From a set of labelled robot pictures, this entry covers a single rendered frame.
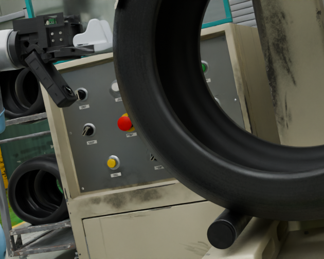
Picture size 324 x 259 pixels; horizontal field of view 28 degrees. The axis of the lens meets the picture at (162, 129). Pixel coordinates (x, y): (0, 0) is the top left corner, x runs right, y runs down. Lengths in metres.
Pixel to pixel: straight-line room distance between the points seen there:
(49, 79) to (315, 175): 0.50
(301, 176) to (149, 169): 0.83
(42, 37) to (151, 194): 0.67
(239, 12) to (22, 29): 9.42
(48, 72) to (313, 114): 0.53
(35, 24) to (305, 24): 0.52
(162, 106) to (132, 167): 0.78
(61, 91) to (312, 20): 0.51
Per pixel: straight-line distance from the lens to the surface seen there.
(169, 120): 0.99
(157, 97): 0.99
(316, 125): 1.32
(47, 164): 4.78
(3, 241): 1.46
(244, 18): 10.53
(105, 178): 1.79
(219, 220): 1.01
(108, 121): 1.76
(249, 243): 1.07
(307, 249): 1.20
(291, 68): 1.32
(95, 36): 1.14
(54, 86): 1.17
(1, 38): 1.21
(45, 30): 1.16
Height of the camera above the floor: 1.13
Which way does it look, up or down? 3 degrees down
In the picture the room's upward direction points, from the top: 12 degrees counter-clockwise
